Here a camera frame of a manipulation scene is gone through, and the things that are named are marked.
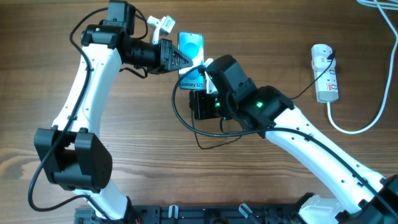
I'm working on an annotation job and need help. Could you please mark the white power strip cord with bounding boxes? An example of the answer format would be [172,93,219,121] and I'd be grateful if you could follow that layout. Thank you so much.
[326,0,398,135]

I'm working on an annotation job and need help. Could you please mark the black charging cable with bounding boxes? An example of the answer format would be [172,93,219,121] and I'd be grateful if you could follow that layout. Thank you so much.
[190,49,337,151]

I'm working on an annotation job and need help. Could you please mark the white charger adapter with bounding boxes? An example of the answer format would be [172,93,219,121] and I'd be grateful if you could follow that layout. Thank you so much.
[312,54,333,72]

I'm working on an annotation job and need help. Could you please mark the blue screen smartphone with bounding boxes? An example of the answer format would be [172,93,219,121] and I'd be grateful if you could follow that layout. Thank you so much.
[178,31,205,90]

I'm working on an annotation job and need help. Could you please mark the white power strip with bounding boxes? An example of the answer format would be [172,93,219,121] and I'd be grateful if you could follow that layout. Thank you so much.
[311,44,339,103]

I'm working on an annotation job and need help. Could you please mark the black mounting rail base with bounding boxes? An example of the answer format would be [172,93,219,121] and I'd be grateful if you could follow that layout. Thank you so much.
[74,204,304,224]

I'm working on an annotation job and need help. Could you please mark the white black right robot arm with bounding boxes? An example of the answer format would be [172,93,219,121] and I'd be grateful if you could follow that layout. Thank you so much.
[192,55,397,223]

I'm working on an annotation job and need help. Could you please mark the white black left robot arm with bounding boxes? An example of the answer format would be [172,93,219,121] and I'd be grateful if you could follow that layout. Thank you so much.
[34,1,193,223]

